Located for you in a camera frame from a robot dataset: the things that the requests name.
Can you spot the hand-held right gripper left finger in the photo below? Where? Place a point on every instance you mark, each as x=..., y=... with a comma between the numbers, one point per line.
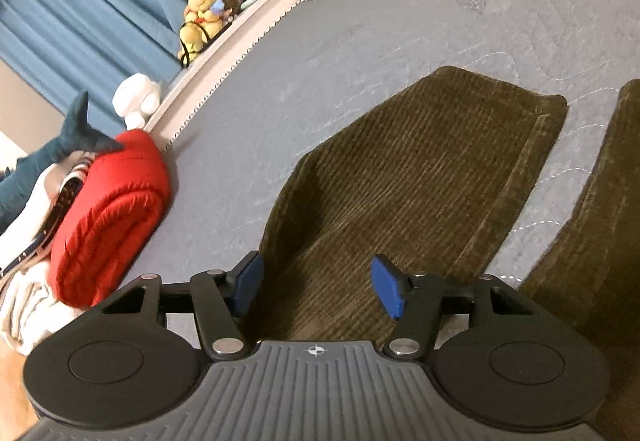
x=248, y=281

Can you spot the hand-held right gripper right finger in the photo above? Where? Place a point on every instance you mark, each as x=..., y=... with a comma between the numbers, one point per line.
x=387, y=288

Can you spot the red quilt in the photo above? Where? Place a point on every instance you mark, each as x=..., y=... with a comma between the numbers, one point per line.
x=115, y=211

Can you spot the white windowsill shelf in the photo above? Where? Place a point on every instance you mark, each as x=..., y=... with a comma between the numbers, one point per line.
x=210, y=71

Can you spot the white plush toy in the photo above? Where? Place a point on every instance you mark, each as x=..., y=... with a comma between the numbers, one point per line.
x=135, y=96

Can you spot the white folded blanket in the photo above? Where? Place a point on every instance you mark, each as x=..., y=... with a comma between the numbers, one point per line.
x=25, y=311

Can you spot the blue shark plush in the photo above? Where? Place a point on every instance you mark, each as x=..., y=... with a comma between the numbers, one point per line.
x=75, y=136

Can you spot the white pillow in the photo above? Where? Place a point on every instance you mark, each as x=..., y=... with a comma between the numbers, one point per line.
x=30, y=221

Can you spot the small brown plush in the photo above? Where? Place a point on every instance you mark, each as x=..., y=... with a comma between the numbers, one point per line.
x=231, y=8

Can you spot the yellow bear plush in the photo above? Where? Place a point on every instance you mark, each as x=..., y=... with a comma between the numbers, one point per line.
x=202, y=1

